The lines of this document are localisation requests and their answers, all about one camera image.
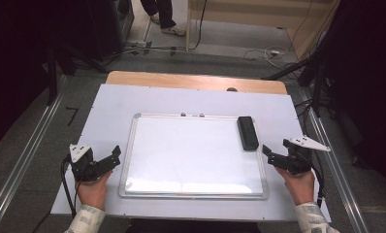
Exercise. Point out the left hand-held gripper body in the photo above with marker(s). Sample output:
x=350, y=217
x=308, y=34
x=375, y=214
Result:
x=83, y=168

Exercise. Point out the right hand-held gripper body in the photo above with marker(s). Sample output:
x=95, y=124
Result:
x=297, y=160

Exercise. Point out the black whiteboard eraser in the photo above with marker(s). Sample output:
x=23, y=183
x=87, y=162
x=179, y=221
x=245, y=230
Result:
x=248, y=133

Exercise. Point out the person's left hand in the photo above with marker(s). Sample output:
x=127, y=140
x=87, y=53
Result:
x=92, y=192

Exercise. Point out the person's right hand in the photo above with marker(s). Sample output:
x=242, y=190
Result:
x=297, y=187

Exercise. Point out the large white table sheet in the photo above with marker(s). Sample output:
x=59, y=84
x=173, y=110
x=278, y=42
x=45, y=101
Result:
x=110, y=106

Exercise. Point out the black metal stand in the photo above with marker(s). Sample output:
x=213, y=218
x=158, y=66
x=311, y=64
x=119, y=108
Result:
x=317, y=87

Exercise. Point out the dark curtain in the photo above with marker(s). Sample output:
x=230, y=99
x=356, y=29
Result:
x=13, y=64
x=369, y=81

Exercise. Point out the power strip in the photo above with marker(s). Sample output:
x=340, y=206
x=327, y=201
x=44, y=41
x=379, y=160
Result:
x=139, y=43

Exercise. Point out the black equipment cabinet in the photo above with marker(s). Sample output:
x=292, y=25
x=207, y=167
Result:
x=107, y=26

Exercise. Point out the light wooden furniture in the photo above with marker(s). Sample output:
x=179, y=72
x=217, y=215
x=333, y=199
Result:
x=246, y=13

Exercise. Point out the aluminium floor rail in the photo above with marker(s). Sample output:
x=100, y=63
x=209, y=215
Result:
x=23, y=161
x=339, y=187

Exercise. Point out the white whiteboard with metal frame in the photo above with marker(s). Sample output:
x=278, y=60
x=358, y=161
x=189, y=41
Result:
x=194, y=161

